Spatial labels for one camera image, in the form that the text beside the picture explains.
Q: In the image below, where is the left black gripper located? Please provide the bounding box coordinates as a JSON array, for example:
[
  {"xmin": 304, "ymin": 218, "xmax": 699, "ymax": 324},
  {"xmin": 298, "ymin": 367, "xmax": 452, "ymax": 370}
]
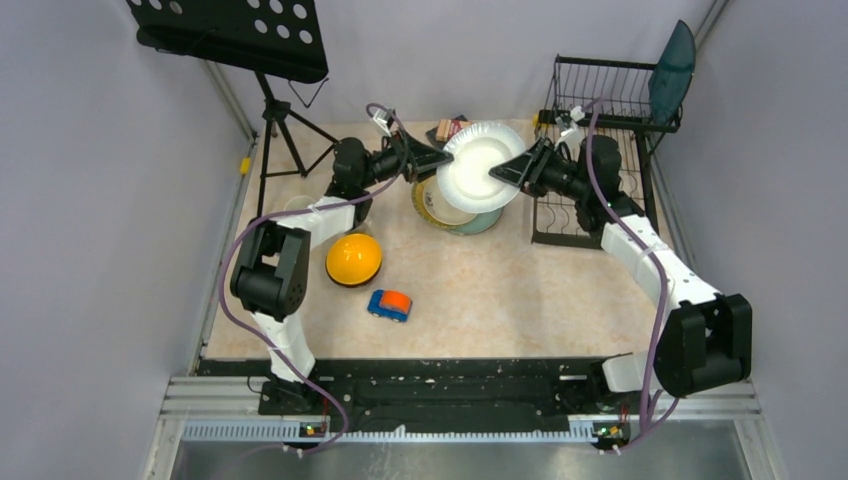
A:
[{"xmin": 358, "ymin": 125, "xmax": 453, "ymax": 189}]

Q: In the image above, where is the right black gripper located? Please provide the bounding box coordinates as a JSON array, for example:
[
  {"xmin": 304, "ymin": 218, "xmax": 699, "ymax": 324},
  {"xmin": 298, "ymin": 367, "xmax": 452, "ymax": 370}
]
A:
[{"xmin": 489, "ymin": 137, "xmax": 589, "ymax": 202}]

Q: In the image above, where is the cream floral ceramic plate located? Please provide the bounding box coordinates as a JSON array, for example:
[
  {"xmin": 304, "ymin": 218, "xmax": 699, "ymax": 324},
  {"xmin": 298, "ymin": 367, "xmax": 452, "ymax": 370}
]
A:
[{"xmin": 424, "ymin": 177, "xmax": 476, "ymax": 225}]

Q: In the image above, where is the blue orange toy car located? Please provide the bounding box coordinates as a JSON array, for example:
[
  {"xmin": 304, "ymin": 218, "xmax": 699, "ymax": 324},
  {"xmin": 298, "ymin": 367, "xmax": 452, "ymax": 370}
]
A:
[{"xmin": 367, "ymin": 289, "xmax": 413, "ymax": 323}]

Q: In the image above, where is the teal square plate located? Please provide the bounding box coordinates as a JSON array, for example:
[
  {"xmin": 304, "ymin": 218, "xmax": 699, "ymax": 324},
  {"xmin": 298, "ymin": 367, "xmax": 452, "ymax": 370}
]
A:
[{"xmin": 648, "ymin": 20, "xmax": 696, "ymax": 125}]

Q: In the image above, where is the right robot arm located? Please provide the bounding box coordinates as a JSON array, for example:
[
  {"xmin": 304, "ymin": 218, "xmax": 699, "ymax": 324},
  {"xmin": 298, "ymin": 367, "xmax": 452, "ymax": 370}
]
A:
[{"xmin": 489, "ymin": 135, "xmax": 753, "ymax": 412}]

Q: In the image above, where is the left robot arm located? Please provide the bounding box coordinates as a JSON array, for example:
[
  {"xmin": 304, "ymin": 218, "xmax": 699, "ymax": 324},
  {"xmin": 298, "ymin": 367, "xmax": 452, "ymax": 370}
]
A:
[{"xmin": 219, "ymin": 129, "xmax": 453, "ymax": 414}]

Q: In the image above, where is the wooden blocks stack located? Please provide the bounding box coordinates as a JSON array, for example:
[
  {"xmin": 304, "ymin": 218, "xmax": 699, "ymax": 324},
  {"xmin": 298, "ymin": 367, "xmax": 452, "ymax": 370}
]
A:
[{"xmin": 435, "ymin": 119, "xmax": 471, "ymax": 142}]

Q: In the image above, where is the yellow-rimmed patterned plate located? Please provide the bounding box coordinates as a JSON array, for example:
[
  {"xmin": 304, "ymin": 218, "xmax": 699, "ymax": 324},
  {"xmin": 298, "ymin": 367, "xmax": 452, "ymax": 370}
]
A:
[{"xmin": 411, "ymin": 178, "xmax": 458, "ymax": 230}]

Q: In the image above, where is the light green round plate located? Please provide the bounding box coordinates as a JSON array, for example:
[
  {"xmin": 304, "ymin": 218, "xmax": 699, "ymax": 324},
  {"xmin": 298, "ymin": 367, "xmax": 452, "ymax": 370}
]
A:
[{"xmin": 448, "ymin": 208, "xmax": 503, "ymax": 235}]

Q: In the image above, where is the yellow bowl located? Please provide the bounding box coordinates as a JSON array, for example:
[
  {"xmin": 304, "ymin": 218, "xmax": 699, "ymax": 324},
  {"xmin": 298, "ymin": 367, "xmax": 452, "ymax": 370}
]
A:
[{"xmin": 325, "ymin": 233, "xmax": 383, "ymax": 288}]

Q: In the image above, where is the light green mug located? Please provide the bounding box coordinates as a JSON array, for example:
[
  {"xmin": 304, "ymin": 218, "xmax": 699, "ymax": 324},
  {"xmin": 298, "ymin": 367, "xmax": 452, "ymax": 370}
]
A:
[{"xmin": 283, "ymin": 195, "xmax": 316, "ymax": 211}]

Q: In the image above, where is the black music stand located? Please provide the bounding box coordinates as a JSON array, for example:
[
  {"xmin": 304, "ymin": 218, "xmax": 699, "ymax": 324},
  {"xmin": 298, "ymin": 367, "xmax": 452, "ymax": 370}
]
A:
[{"xmin": 128, "ymin": 0, "xmax": 338, "ymax": 215}]

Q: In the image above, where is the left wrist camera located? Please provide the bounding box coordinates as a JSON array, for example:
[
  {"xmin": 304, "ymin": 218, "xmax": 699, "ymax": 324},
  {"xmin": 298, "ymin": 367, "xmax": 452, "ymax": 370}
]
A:
[{"xmin": 366, "ymin": 105, "xmax": 396, "ymax": 137}]

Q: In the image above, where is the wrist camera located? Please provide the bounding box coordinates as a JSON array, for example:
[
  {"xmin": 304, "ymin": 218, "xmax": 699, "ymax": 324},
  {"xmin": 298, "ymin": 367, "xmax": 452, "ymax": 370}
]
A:
[
  {"xmin": 554, "ymin": 106, "xmax": 586, "ymax": 151},
  {"xmin": 366, "ymin": 105, "xmax": 396, "ymax": 137}
]

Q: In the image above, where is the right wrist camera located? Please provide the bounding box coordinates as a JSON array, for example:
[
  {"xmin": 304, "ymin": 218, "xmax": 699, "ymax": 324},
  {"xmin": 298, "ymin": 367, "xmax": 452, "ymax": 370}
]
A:
[{"xmin": 554, "ymin": 106, "xmax": 586, "ymax": 151}]

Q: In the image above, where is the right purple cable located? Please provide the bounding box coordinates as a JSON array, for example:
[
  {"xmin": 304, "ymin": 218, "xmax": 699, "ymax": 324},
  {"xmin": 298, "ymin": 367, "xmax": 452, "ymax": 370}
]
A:
[{"xmin": 582, "ymin": 95, "xmax": 682, "ymax": 455}]

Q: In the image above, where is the purple cable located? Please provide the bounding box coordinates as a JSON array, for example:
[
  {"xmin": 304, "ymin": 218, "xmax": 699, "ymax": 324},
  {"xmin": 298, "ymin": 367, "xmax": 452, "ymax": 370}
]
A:
[
  {"xmin": 217, "ymin": 102, "xmax": 409, "ymax": 458},
  {"xmin": 582, "ymin": 95, "xmax": 682, "ymax": 455}
]

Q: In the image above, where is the black wire dish rack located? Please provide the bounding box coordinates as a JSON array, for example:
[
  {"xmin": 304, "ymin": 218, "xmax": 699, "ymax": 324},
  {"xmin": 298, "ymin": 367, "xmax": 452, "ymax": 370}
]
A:
[{"xmin": 531, "ymin": 55, "xmax": 682, "ymax": 249}]

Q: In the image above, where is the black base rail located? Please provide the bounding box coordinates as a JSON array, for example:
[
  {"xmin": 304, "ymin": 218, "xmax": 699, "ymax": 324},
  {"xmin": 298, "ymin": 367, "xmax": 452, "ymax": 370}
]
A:
[{"xmin": 160, "ymin": 358, "xmax": 639, "ymax": 450}]

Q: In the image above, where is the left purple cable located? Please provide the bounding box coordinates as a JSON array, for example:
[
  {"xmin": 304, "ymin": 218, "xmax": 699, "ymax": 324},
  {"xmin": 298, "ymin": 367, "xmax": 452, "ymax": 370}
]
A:
[{"xmin": 217, "ymin": 102, "xmax": 409, "ymax": 458}]

